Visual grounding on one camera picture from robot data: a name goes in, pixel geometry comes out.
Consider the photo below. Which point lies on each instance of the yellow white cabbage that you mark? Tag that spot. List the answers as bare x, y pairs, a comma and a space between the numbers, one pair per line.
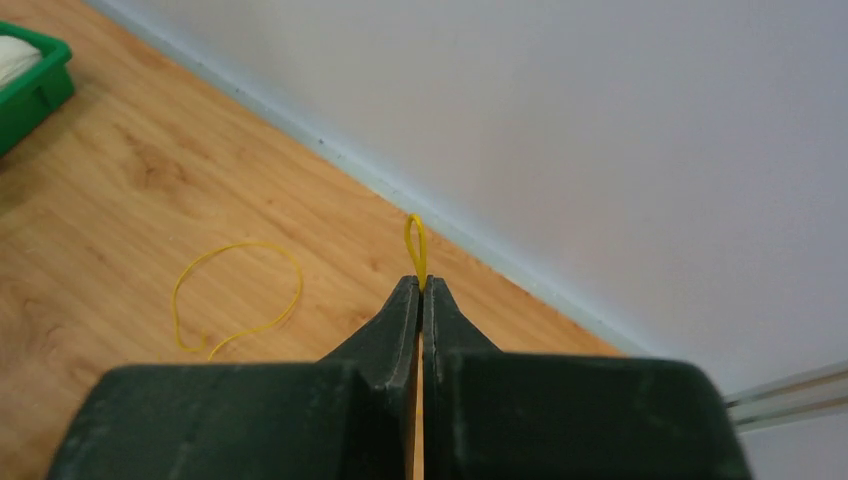
16, 58

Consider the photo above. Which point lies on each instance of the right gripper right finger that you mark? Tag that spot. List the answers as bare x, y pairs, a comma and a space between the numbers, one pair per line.
491, 414

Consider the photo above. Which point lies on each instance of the green plastic tray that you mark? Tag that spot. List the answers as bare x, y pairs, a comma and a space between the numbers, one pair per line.
29, 99

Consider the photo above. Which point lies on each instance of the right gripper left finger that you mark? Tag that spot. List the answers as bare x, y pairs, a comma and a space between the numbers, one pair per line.
349, 415

